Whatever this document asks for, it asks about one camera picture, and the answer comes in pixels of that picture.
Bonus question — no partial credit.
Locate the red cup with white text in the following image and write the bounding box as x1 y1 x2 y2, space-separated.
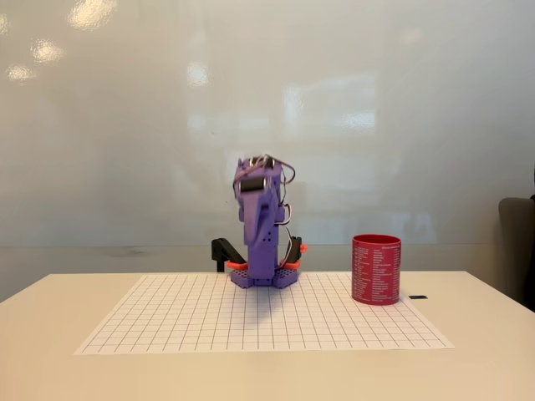
351 234 403 307

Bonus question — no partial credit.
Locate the black clamp with orange knob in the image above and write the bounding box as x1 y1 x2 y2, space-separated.
279 236 310 269

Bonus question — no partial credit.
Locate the black clamp with orange foot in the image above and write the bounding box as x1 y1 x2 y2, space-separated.
211 236 251 274

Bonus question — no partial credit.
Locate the white grid paper sheet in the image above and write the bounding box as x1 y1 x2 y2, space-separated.
74 273 456 357

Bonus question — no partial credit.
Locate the dark grey chair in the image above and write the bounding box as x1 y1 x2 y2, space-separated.
497 193 535 313

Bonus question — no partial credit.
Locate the red white black servo cable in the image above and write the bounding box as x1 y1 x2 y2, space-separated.
232 153 298 268

